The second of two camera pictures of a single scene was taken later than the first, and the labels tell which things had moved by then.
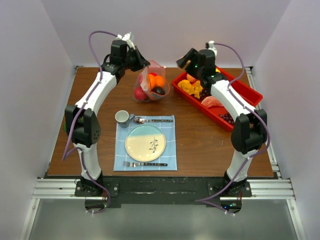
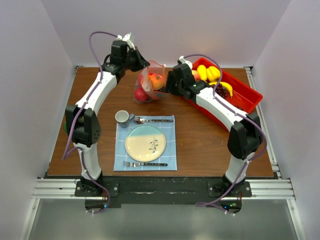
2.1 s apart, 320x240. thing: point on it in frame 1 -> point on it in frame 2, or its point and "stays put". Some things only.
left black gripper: [141, 61] stays put
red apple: [139, 94] stays put
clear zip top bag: [151, 83] stays put
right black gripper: [189, 56] -> [169, 87]
